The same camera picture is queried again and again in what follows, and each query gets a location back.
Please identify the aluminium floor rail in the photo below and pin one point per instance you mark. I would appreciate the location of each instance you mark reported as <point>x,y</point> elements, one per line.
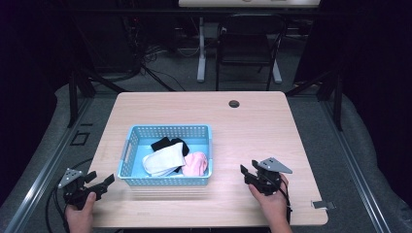
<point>353,165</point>
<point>45,168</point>

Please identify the white-legged desk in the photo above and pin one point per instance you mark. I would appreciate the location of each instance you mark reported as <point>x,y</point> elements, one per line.
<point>201,48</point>

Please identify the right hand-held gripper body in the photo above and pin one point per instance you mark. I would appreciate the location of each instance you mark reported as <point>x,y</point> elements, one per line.
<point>267,181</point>

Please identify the black sock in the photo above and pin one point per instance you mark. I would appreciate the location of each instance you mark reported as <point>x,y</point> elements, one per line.
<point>162,143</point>

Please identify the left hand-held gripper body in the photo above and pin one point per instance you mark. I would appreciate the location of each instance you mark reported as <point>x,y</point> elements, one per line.
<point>75,191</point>

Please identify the pink sock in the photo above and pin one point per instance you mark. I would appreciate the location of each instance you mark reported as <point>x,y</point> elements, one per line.
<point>195,164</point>

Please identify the grey metal bracket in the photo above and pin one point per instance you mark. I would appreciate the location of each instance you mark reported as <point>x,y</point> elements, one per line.
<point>322,204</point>

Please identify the black folding chair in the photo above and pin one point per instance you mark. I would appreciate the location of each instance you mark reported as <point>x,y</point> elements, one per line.
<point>246,39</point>

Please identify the person's left hand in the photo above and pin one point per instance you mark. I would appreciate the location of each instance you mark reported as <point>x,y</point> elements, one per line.
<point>80,218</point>

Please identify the blue perforated plastic basket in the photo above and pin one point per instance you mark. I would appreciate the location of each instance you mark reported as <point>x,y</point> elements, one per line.
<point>137,152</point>

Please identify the black metal frame stand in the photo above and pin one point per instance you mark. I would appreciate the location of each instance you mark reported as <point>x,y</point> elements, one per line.
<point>73,97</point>
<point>337,100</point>

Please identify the person's right hand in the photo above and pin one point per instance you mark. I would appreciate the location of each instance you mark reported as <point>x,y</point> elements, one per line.
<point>275,207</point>

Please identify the white sock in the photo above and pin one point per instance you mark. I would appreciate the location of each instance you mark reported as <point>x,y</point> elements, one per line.
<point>163,160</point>

